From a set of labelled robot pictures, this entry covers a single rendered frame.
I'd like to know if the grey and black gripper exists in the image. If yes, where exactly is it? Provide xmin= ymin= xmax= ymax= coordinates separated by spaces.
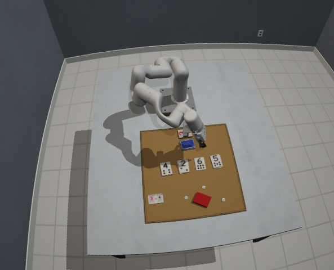
xmin=193 ymin=124 xmax=206 ymax=148

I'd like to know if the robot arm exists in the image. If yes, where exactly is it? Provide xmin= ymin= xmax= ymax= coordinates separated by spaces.
xmin=130 ymin=57 xmax=203 ymax=138

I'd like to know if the red flat square block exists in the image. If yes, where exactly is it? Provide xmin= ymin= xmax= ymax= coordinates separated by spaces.
xmin=193 ymin=192 xmax=211 ymax=208

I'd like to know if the brown flat mat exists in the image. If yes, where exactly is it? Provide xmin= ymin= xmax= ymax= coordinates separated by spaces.
xmin=142 ymin=125 xmax=244 ymax=222

